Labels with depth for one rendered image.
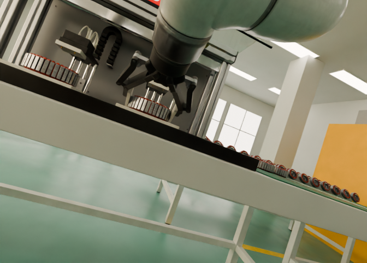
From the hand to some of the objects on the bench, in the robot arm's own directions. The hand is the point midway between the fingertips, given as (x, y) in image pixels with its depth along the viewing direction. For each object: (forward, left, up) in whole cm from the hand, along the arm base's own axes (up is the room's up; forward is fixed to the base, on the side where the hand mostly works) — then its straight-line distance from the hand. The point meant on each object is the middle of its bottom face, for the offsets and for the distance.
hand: (150, 108), depth 50 cm
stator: (+30, -70, -7) cm, 76 cm away
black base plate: (+2, +12, -5) cm, 13 cm away
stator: (0, +24, -2) cm, 24 cm away
